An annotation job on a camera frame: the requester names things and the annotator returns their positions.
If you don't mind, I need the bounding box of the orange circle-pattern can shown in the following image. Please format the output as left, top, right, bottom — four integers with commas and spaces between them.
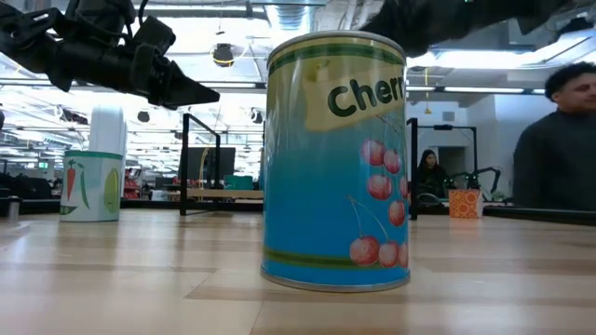
448, 188, 484, 221

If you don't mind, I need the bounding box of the green box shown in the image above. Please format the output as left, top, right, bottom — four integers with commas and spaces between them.
223, 174, 254, 191

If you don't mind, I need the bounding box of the black background frame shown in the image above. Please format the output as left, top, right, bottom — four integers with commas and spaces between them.
416, 123, 480, 176

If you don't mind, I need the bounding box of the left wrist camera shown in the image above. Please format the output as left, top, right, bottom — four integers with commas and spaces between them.
131, 15, 177, 57

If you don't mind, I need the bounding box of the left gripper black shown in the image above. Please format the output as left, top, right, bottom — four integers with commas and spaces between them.
49, 41, 222, 112

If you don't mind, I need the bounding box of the person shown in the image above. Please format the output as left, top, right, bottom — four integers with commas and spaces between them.
511, 60, 596, 213
416, 148, 449, 200

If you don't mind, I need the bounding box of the black aluminium table frame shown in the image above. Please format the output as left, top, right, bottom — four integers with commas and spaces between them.
0, 197, 596, 228

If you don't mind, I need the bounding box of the grey metal cup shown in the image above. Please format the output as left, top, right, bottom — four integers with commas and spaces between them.
6, 194, 22, 221

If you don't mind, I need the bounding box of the blue cherry can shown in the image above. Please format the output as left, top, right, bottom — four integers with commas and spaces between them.
259, 30, 412, 294

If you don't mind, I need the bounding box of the white vegetable can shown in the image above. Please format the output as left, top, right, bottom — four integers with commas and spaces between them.
59, 149, 125, 223

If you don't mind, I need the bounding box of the black ceiling spotlight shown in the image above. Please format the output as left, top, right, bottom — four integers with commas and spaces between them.
212, 42, 236, 69

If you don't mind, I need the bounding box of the black monitor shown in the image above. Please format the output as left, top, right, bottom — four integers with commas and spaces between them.
188, 146, 237, 183

